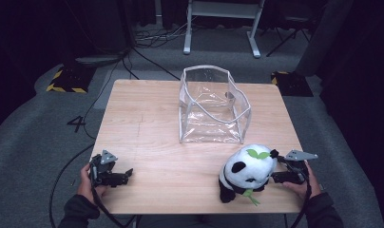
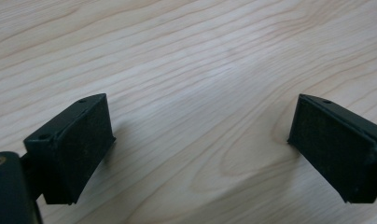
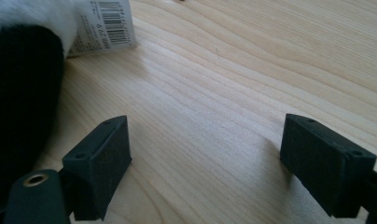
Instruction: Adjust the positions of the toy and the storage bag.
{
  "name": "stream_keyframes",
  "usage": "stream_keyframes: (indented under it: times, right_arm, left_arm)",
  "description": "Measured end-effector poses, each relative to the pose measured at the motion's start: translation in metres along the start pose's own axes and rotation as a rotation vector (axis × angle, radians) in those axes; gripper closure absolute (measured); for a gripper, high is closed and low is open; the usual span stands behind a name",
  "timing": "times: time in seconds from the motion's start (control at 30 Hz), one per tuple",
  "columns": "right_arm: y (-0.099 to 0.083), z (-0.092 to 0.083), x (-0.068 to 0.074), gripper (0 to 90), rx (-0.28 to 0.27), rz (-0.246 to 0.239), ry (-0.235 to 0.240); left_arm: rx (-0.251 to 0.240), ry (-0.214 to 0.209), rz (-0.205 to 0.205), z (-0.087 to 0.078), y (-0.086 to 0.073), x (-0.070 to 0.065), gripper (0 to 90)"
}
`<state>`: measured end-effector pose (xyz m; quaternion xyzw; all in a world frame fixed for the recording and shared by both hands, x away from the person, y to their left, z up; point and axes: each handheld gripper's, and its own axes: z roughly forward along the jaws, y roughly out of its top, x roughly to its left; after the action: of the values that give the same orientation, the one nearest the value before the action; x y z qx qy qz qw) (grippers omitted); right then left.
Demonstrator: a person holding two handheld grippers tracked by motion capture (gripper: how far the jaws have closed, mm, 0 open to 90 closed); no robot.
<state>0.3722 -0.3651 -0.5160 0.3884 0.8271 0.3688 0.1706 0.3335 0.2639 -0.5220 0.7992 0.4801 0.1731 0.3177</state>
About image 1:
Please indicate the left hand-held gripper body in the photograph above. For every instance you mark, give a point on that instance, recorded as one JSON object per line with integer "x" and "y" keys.
{"x": 103, "y": 174}

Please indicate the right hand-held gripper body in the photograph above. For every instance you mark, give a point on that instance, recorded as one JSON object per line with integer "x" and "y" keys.
{"x": 296, "y": 175}

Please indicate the panda plush toy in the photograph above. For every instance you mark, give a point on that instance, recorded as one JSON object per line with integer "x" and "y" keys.
{"x": 248, "y": 171}

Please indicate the clear plastic bag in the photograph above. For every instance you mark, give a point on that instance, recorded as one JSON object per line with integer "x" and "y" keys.
{"x": 212, "y": 104}

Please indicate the person's right hand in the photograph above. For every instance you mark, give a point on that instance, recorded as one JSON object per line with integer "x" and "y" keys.
{"x": 302, "y": 190}

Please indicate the person's left hand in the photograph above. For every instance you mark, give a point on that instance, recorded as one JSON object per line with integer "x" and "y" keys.
{"x": 85, "y": 186}

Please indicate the yellow black striped base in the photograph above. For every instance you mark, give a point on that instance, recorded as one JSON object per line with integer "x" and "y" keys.
{"x": 71, "y": 79}
{"x": 291, "y": 84}

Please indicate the dark tripod stand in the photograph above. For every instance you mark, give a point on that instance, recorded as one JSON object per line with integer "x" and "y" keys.
{"x": 288, "y": 36}

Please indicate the grey curtain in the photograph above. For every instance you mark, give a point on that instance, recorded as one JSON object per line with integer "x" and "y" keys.
{"x": 323, "y": 34}

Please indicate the white metal stand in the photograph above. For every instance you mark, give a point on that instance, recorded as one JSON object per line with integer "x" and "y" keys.
{"x": 225, "y": 9}

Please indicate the grey stand base plate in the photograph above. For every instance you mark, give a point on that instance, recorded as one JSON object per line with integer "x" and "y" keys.
{"x": 98, "y": 59}

